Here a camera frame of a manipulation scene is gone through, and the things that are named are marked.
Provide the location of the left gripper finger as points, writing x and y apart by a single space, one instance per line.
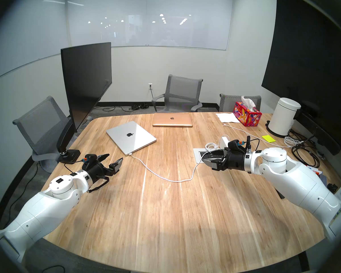
103 157
116 165

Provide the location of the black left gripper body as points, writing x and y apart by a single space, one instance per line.
98 170

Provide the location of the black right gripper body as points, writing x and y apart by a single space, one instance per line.
234 161

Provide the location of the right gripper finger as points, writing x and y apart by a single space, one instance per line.
217 154
214 163

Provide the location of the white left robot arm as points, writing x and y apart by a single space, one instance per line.
39 212

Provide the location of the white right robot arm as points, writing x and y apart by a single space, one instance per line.
301 184

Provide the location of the silver MacBook laptop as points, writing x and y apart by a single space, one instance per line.
130 137

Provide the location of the gold MacBook laptop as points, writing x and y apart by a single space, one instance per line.
172 120

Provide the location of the white power adapter brick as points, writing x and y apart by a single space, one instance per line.
224 142

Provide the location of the silver table power outlet box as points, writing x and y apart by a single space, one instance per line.
198 155

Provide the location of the white paper napkin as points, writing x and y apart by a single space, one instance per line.
226 117

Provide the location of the yellow sticky note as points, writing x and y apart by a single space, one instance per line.
268 138

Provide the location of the colourful floral tissue box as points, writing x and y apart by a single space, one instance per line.
247 116

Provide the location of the grey mesh office chair backrest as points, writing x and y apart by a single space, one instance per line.
228 101

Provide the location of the white cylindrical bin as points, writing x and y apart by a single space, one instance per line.
282 119

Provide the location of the grey mesh chair without armrests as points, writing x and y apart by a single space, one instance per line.
42 124

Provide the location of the grey mesh chair with armrests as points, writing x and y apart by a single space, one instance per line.
183 90

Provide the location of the white dry erase marker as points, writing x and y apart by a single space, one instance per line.
311 167

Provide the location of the black curved desktop monitor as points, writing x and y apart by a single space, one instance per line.
86 82

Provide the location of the red markers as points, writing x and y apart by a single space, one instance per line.
316 171

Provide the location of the black video conference bar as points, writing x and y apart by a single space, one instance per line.
324 136

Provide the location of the small black clip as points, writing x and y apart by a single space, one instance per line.
332 188

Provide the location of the large black wall television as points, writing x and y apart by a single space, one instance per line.
307 62

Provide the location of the glass wall whiteboard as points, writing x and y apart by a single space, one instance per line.
147 19

